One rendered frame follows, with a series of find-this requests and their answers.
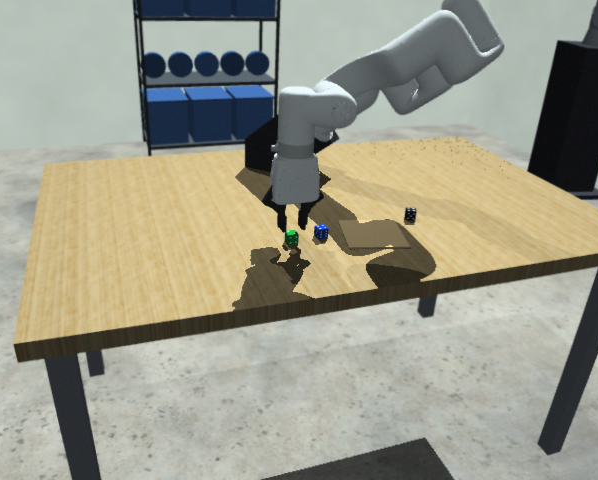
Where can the brown mat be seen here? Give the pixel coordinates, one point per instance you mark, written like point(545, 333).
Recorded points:
point(372, 234)

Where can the green die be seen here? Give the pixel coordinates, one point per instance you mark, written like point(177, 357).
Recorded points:
point(291, 237)

